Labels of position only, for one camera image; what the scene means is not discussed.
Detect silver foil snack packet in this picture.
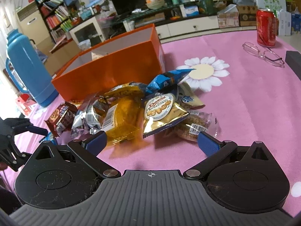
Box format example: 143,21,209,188
71,95,109,138

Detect clear wrapped brown cake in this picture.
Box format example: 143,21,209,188
173,110,221,142

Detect blue wrapper snack left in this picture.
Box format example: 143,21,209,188
39,132,58,145

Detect blue wrapper snack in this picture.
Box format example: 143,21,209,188
145,68,194,95
39,132,58,145

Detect dark brown chocolate snack packet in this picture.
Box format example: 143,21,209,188
45,102,78,137

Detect translucent yellow snack wrapper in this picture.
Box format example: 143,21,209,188
102,82,146,146

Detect blue thermos jug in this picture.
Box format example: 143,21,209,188
6,29,59,107

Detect beige snack packet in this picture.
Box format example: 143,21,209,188
178,82,204,109

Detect pink floral tablecloth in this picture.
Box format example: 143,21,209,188
0,29,301,217

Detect gold Danisa cookie packet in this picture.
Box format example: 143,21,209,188
142,93,189,138

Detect blue wrapper snack right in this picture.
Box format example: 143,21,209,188
145,68,194,95

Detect white air conditioner unit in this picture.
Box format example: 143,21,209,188
17,2,52,45

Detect clear eyeglasses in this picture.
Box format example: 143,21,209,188
242,42,285,68

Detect orange storage box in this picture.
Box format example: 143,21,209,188
52,24,165,101

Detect white glass-door cabinet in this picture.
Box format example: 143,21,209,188
69,17,105,47

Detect black box at edge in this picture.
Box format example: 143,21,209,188
285,50,301,80

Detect white tv cabinet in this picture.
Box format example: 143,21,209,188
123,15,220,40

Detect dark bookshelf with books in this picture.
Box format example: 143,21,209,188
35,0,80,42

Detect red soda can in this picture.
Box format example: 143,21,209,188
256,8,277,47

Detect fruit bowl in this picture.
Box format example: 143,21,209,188
146,0,165,10

